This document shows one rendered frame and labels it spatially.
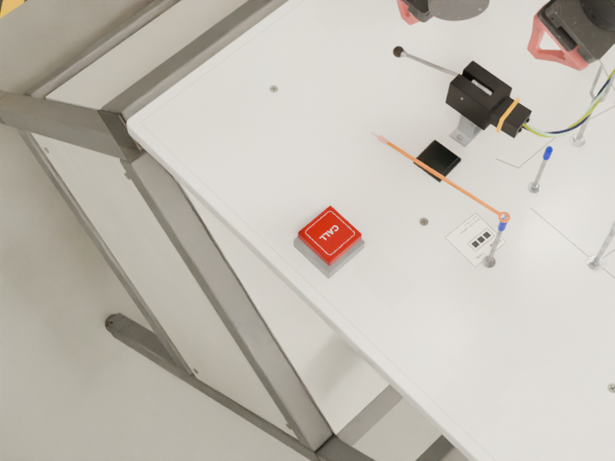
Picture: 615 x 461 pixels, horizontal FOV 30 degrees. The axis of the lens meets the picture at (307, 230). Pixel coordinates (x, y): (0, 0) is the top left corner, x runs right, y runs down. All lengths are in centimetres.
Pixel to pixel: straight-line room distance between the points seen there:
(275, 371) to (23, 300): 81
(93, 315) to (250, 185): 109
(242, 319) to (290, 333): 8
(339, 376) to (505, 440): 51
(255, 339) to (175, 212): 22
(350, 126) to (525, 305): 29
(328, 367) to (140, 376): 84
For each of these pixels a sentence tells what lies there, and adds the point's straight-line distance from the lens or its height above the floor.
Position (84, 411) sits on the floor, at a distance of 240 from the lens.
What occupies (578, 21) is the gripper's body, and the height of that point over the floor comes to 136.
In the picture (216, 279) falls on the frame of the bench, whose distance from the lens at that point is 152.
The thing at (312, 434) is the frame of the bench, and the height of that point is 80.
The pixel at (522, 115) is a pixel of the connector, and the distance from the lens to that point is 128.
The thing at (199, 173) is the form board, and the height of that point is 95.
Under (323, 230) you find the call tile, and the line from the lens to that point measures 123.
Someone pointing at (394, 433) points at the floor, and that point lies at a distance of 283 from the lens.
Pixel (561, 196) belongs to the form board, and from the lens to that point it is 133.
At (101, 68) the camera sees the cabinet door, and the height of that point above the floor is 51.
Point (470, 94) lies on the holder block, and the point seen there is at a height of 114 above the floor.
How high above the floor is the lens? 211
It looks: 56 degrees down
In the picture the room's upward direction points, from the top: 108 degrees clockwise
